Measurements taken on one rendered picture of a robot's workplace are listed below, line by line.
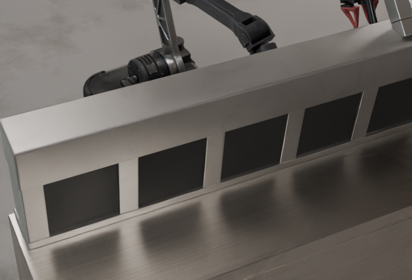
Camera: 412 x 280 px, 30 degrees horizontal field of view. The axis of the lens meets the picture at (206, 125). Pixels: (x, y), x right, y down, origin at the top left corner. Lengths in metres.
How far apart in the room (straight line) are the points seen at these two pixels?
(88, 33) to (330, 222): 2.95
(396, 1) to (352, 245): 0.43
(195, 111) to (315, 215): 0.30
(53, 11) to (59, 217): 3.13
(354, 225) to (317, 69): 0.27
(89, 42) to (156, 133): 2.91
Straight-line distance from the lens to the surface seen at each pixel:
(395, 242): 1.45
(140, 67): 3.24
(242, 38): 2.12
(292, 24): 4.29
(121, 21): 4.22
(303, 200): 1.35
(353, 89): 1.35
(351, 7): 2.44
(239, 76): 1.23
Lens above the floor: 2.43
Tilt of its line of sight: 43 degrees down
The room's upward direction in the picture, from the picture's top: 4 degrees clockwise
